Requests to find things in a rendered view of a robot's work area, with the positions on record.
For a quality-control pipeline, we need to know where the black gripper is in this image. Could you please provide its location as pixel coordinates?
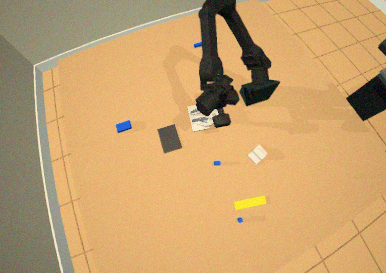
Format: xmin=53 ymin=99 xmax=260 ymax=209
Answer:
xmin=212 ymin=96 xmax=231 ymax=128

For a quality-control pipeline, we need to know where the yellow flat bar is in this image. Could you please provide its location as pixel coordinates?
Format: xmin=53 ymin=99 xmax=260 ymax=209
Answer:
xmin=234 ymin=196 xmax=267 ymax=211

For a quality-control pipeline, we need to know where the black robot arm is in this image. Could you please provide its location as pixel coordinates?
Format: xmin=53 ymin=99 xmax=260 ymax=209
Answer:
xmin=195 ymin=0 xmax=272 ymax=116

